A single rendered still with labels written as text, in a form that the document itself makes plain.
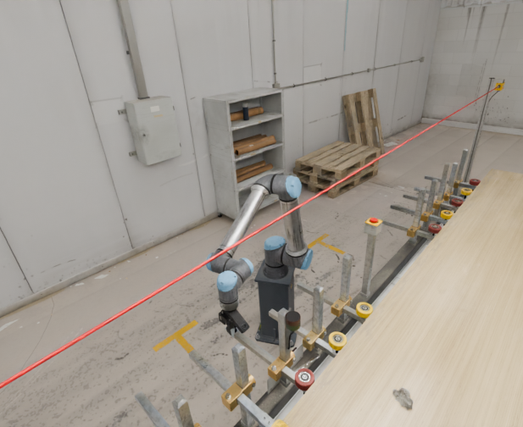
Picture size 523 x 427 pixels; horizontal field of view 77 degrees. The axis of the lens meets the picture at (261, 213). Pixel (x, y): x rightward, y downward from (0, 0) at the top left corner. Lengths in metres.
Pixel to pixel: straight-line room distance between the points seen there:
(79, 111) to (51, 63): 0.41
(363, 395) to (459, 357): 0.47
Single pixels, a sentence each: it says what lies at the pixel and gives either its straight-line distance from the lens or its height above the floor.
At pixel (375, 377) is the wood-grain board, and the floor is 0.90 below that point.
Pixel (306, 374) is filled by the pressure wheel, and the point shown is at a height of 0.90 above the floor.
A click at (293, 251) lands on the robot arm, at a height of 0.88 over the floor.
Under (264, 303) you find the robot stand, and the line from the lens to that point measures 2.54.
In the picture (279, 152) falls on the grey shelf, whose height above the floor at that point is 0.73.
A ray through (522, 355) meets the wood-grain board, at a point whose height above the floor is 0.90.
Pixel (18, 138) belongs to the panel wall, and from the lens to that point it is 3.41.
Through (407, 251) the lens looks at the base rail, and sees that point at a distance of 2.62.
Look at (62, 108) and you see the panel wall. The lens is 3.45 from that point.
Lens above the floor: 2.13
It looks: 28 degrees down
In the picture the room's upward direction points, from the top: 4 degrees counter-clockwise
